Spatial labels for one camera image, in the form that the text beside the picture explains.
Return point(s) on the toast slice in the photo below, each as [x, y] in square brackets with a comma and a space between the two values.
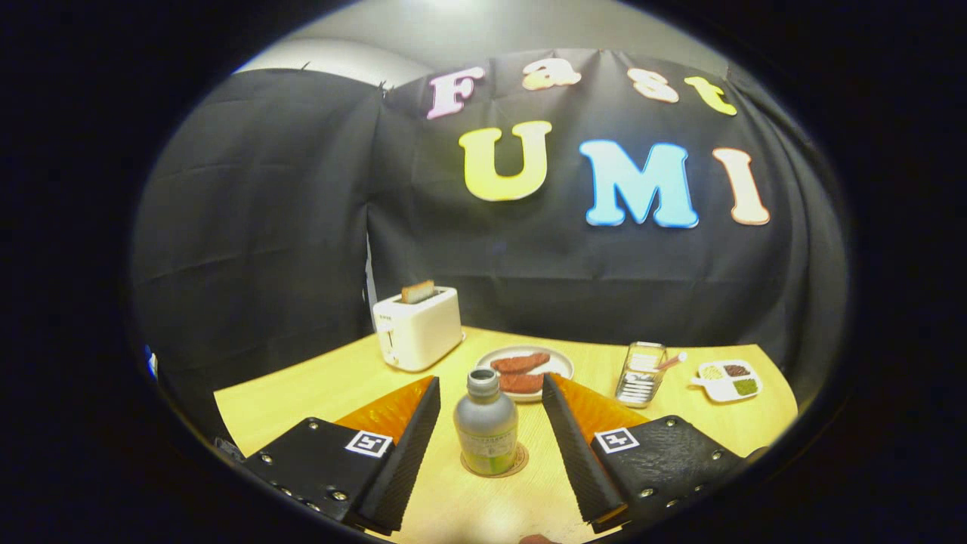
[418, 292]

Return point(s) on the white toaster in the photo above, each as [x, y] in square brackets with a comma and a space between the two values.
[419, 332]

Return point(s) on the round cork coaster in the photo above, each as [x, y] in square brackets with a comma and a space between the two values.
[523, 457]

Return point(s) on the white divided condiment dish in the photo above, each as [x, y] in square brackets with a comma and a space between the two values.
[727, 381]

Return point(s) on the round white plate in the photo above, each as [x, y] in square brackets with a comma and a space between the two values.
[560, 364]

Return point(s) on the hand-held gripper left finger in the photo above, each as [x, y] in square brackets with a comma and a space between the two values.
[408, 461]

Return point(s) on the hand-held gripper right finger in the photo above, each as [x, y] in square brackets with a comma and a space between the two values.
[578, 453]

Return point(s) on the silver juice bottle green label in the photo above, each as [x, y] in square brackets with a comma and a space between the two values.
[486, 431]

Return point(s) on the black backdrop cloth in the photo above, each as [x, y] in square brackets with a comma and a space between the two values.
[529, 279]

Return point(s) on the wooden table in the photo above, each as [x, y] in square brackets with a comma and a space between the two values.
[302, 393]

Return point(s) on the brown meat slice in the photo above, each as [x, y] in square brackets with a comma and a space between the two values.
[523, 383]
[521, 363]

